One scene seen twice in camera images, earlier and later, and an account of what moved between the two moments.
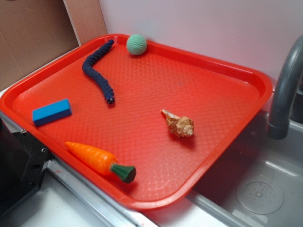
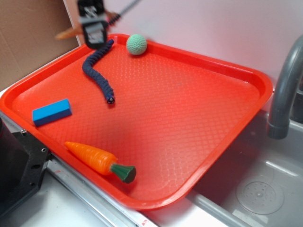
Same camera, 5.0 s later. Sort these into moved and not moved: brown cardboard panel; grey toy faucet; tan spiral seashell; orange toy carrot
Moved: tan spiral seashell
Not moved: brown cardboard panel; orange toy carrot; grey toy faucet
